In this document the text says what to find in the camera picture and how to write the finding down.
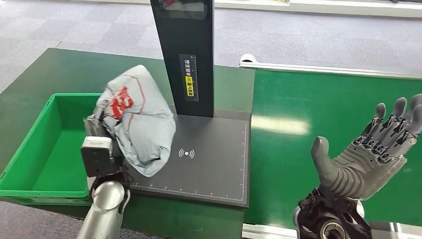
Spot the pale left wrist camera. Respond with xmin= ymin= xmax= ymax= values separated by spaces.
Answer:
xmin=81 ymin=136 xmax=115 ymax=179

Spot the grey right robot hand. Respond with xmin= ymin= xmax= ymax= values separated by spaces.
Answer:
xmin=311 ymin=94 xmax=422 ymax=201

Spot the white floor platform edge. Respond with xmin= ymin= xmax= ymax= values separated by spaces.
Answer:
xmin=213 ymin=0 xmax=422 ymax=18

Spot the short silver conveyor rail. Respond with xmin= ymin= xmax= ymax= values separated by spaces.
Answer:
xmin=241 ymin=222 xmax=422 ymax=239

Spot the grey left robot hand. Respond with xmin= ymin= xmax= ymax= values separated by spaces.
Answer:
xmin=84 ymin=97 xmax=115 ymax=139

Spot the black scale column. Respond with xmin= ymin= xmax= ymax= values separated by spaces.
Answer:
xmin=150 ymin=0 xmax=215 ymax=119

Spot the green conveyor belt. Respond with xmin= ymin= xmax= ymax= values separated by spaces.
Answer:
xmin=244 ymin=69 xmax=422 ymax=232

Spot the grey plastic mailer package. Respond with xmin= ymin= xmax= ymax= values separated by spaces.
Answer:
xmin=96 ymin=64 xmax=177 ymax=178

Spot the long silver conveyor rail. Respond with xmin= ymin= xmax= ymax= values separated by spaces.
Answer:
xmin=239 ymin=53 xmax=422 ymax=80

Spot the green plastic basket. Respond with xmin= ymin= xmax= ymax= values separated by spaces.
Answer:
xmin=0 ymin=93 xmax=102 ymax=207

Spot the black yellow label sticker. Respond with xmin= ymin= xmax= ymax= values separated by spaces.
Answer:
xmin=179 ymin=54 xmax=200 ymax=103

